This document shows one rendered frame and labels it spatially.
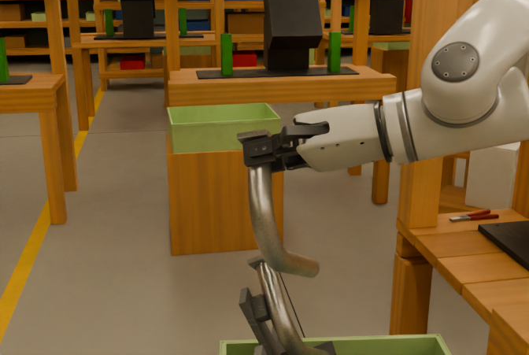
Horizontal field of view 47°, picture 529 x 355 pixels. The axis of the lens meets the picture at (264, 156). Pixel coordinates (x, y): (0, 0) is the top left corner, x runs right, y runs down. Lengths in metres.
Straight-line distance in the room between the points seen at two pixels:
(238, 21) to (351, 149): 7.66
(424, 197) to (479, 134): 1.14
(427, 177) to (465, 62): 1.20
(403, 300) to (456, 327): 1.15
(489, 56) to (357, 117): 0.16
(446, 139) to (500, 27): 0.13
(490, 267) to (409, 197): 0.31
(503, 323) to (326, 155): 0.82
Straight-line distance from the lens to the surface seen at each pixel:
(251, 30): 8.38
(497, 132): 0.71
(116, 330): 3.03
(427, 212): 1.87
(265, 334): 1.00
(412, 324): 2.03
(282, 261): 0.79
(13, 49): 10.94
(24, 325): 3.19
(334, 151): 0.72
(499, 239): 1.82
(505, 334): 1.46
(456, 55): 0.65
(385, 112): 0.71
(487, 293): 1.58
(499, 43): 0.66
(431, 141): 0.71
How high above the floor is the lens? 1.63
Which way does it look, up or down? 18 degrees down
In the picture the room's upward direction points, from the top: straight up
